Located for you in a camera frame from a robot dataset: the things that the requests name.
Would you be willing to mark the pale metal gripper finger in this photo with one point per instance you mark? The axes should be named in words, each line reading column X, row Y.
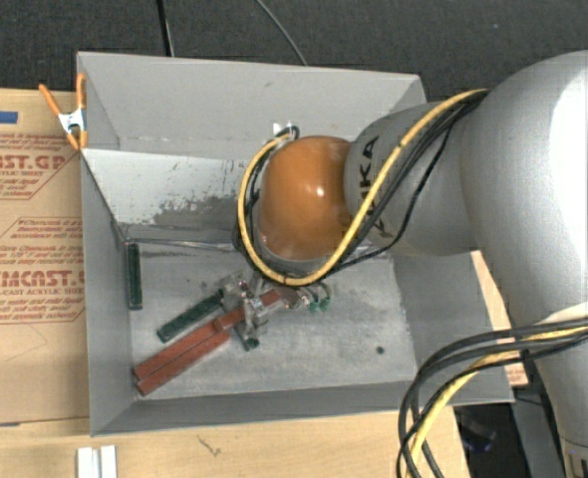
column 251, row 322
column 234, row 288

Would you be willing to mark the red-brown flat block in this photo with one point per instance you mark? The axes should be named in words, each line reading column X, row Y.
column 174, row 350
column 229, row 318
column 184, row 366

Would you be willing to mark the grey metal bin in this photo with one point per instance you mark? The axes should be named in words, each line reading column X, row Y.
column 294, row 366

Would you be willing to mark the dark green flat block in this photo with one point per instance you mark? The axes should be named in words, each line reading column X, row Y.
column 134, row 277
column 189, row 317

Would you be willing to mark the brown cardboard board red print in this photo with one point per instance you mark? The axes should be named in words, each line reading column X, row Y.
column 35, row 356

